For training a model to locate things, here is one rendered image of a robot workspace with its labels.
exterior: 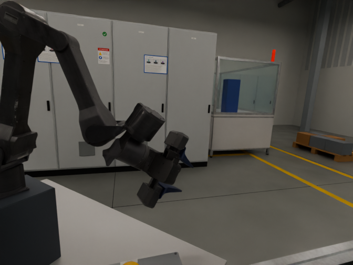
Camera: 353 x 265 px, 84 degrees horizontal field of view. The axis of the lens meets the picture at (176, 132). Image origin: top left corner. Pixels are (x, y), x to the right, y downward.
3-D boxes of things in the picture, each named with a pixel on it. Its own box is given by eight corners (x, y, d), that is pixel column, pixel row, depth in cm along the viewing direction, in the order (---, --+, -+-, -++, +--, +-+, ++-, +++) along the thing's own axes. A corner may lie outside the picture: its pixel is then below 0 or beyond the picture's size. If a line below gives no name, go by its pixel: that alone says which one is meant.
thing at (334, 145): (292, 146, 529) (294, 132, 521) (315, 145, 549) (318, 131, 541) (338, 162, 415) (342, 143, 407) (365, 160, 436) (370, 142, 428)
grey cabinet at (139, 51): (116, 161, 364) (113, 30, 319) (158, 159, 385) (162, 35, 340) (115, 173, 313) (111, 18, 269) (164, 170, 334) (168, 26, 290)
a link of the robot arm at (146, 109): (81, 135, 39) (115, 87, 37) (99, 128, 47) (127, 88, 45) (128, 169, 40) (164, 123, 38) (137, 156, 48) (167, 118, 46)
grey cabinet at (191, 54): (158, 159, 385) (162, 35, 340) (197, 158, 406) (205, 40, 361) (164, 170, 334) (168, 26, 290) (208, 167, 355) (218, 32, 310)
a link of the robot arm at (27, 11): (-6, -5, 34) (30, 5, 35) (26, 11, 41) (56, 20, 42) (-20, 162, 41) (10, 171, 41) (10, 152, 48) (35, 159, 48)
